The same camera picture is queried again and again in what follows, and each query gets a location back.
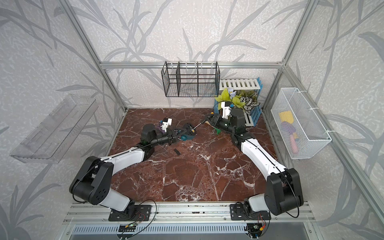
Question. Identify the black wire wall basket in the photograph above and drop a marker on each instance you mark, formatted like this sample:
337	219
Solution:
191	80

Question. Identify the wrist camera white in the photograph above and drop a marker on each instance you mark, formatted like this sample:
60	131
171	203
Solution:
226	108
165	123

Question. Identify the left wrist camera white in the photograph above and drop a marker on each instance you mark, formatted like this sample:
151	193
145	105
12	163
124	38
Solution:
165	123

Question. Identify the green wooden mini rake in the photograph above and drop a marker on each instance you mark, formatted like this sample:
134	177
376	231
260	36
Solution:
218	131

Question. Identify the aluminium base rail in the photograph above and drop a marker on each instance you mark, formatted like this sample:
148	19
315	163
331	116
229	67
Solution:
180	212

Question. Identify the yellow black screwdriver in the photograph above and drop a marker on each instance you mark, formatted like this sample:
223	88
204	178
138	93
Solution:
201	123

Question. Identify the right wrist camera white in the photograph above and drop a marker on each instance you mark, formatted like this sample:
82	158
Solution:
226	108

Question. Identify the clear acrylic wall shelf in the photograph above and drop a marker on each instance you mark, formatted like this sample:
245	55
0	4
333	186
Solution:
49	142

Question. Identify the white wire wall basket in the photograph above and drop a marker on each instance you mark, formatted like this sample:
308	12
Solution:
311	135

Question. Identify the yellow sponge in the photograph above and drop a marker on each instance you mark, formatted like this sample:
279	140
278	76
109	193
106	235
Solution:
286	116

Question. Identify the blue white slatted crate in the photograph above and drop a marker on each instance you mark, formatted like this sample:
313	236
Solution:
237	85

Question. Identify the potted artificial plant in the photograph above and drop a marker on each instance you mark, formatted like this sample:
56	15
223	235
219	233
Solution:
245	100

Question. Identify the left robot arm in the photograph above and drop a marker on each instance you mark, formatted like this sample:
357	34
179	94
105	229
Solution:
92	184

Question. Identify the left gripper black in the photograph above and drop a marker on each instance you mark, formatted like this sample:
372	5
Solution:
171	136

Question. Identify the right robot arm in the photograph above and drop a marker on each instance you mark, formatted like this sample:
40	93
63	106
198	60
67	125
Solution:
283	186

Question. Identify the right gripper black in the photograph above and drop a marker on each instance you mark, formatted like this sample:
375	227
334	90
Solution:
216	120

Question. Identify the teal alarm clock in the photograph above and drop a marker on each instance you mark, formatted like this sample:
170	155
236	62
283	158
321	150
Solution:
189	132

